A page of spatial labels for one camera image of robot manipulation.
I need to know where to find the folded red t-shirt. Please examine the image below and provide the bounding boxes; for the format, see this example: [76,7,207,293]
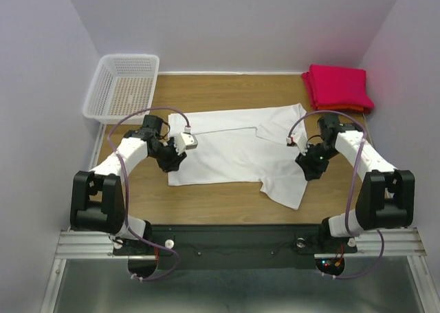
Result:
[301,64,375,111]

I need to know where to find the circuit board with leds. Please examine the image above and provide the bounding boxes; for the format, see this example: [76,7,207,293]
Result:
[318,258,344,272]

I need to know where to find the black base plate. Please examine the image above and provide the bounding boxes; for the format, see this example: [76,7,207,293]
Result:
[107,224,357,281]

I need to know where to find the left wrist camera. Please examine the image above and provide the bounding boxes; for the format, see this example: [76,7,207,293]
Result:
[175,132,198,155]

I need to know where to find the purple cable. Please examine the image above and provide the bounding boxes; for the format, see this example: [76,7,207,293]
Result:
[107,106,193,282]
[287,110,385,280]

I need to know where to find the aluminium rail frame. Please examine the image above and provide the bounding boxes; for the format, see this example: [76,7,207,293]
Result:
[40,125,440,313]

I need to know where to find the white t-shirt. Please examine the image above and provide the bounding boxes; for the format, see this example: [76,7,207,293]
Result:
[168,104,307,210]

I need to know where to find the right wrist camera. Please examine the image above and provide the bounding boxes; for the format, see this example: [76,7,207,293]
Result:
[286,131,308,155]

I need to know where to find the white plastic basket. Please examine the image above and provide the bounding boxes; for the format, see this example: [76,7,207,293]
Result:
[82,54,160,125]

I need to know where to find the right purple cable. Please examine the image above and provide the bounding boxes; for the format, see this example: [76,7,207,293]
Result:
[287,110,385,280]

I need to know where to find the folded orange t-shirt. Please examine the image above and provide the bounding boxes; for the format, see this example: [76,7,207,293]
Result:
[313,105,371,114]

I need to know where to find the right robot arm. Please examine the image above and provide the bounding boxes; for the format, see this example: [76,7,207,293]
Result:
[287,111,415,251]

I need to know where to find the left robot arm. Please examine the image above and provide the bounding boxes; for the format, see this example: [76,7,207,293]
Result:
[69,115,198,254]

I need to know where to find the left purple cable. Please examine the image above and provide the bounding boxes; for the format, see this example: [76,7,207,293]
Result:
[107,106,193,282]

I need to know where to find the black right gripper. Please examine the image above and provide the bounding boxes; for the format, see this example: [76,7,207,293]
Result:
[294,142,339,181]

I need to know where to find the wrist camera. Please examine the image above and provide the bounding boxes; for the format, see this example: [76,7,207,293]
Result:
[175,132,198,155]
[286,131,308,155]

